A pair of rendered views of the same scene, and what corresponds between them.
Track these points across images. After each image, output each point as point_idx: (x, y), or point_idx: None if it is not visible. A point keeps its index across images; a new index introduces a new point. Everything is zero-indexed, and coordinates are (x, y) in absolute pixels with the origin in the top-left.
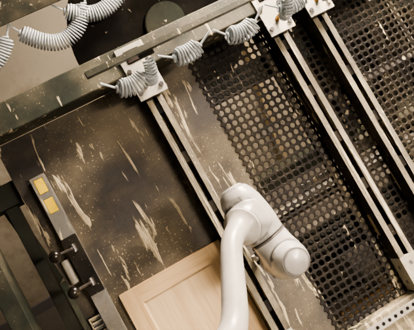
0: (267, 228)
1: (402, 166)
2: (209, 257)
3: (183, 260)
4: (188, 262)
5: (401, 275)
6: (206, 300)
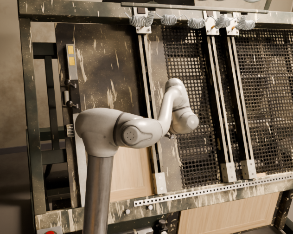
0: (184, 102)
1: (242, 121)
2: None
3: None
4: None
5: (223, 173)
6: None
